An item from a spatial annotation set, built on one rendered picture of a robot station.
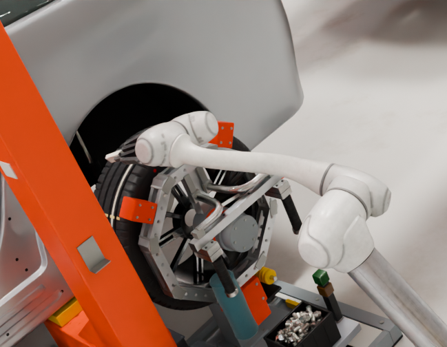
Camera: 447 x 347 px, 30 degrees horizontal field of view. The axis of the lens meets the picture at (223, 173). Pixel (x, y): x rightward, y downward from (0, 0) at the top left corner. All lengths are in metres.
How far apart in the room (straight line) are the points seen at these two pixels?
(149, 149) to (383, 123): 2.77
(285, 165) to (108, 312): 0.71
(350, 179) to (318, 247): 0.24
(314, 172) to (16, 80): 0.84
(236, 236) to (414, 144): 2.06
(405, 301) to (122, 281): 0.86
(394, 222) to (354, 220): 1.91
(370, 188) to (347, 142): 2.62
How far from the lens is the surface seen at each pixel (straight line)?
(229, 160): 2.30
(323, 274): 2.76
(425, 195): 4.16
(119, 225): 2.75
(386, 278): 2.18
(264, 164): 2.31
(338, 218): 2.11
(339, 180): 2.22
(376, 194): 2.21
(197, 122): 2.42
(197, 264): 2.97
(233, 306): 2.82
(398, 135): 4.73
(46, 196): 2.34
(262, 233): 3.02
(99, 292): 2.50
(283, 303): 3.56
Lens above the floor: 2.29
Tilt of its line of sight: 27 degrees down
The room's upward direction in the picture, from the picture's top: 24 degrees counter-clockwise
